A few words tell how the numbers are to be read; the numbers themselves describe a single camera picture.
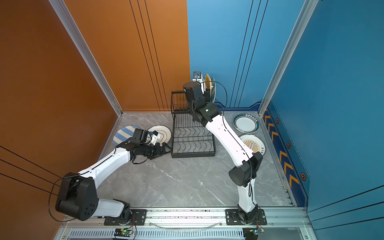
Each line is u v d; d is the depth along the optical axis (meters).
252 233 0.70
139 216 0.74
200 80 0.60
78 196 0.42
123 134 1.07
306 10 0.71
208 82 0.62
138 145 0.68
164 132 1.06
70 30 0.76
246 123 1.11
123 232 0.71
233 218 0.72
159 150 0.74
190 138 1.03
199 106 0.53
